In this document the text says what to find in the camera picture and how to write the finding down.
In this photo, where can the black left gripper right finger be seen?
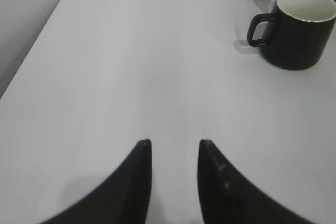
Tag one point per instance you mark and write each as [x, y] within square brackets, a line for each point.
[226, 196]

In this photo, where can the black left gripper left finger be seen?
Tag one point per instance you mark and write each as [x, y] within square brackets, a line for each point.
[122, 198]

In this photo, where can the black mug white inside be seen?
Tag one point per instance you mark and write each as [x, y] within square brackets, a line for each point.
[294, 35]

